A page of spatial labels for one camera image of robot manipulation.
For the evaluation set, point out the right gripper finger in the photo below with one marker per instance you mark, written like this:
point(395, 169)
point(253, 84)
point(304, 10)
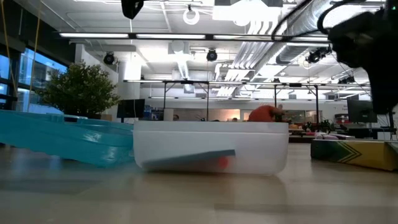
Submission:
point(389, 93)
point(378, 93)

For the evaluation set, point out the green yellow crayon box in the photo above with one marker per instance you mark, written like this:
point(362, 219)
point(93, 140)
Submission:
point(367, 155)

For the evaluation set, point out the clear plastic storage box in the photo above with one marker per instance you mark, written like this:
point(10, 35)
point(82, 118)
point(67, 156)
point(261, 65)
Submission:
point(248, 140)

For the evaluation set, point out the translucent blue plastic bin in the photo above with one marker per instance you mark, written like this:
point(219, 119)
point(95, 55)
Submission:
point(62, 140)

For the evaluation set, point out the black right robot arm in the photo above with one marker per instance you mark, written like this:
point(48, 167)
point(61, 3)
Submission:
point(393, 4)

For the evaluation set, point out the black computer monitor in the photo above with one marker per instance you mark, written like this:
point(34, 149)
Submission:
point(130, 108)
point(360, 111)

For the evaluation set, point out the black overhead light beam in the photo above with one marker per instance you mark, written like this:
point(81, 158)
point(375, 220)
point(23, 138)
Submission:
point(133, 36)

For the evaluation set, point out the black ceiling spotlight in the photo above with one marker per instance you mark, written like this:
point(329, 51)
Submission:
point(211, 55)
point(109, 58)
point(314, 57)

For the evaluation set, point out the pink white packet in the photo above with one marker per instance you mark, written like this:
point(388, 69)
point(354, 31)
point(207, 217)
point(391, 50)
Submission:
point(329, 136)

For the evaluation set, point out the green potted artificial plant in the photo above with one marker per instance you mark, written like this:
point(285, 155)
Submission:
point(81, 90)

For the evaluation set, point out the silver ceiling duct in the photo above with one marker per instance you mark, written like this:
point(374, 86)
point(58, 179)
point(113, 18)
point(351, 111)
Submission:
point(289, 54)

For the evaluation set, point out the black metal frame stand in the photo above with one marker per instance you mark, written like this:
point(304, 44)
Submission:
point(186, 82)
point(295, 84)

